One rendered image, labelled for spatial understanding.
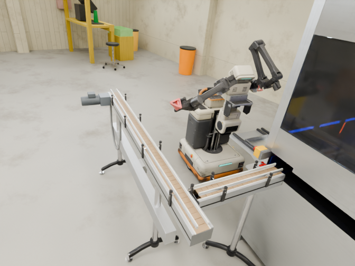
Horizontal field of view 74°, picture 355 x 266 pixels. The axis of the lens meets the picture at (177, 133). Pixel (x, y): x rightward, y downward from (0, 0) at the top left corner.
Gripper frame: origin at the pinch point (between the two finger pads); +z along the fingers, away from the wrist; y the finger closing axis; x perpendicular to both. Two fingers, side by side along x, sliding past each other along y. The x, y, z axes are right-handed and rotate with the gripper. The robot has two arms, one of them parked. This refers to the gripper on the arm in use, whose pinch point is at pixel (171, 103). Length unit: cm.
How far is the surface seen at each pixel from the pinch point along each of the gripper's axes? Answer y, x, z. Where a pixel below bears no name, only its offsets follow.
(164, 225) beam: 41, -72, -15
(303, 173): -44, -58, -59
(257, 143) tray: -8, -28, -95
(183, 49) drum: 213, 292, -381
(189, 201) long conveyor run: 4, -58, -2
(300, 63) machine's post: -65, 5, -46
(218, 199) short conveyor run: -5, -61, -18
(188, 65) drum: 225, 259, -408
